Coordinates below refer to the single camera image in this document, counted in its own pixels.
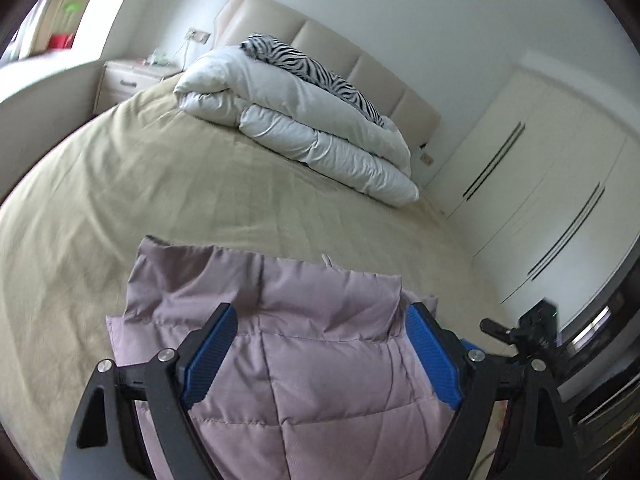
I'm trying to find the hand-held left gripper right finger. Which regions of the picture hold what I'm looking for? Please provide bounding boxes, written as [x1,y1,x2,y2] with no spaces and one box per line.
[404,302,576,480]

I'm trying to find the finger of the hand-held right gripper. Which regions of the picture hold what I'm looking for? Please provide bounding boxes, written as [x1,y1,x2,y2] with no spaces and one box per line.
[480,317,523,348]

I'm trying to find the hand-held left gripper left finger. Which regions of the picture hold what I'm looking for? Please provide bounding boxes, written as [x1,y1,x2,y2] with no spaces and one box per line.
[60,302,238,480]

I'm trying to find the mauve quilted jacket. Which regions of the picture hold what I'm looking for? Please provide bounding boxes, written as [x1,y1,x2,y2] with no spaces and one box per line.
[105,235,463,480]

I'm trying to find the dark furniture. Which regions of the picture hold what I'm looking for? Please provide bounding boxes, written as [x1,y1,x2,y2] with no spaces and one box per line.
[560,290,640,480]

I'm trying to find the white wardrobe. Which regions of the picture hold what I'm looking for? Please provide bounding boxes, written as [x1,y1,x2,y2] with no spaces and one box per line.
[425,50,640,331]

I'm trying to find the bed with beige sheet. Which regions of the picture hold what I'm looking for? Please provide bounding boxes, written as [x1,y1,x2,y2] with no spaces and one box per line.
[0,80,506,480]

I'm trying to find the white folded duvet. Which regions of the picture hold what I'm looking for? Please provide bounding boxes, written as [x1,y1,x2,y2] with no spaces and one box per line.
[173,45,420,208]

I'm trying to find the white nightstand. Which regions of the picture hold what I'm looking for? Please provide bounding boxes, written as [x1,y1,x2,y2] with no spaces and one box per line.
[94,59,178,113]

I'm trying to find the zebra print pillow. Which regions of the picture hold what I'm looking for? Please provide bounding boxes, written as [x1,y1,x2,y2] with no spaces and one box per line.
[240,34,386,128]

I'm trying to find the beige padded headboard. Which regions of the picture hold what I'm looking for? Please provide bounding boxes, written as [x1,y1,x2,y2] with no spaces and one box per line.
[215,0,442,148]

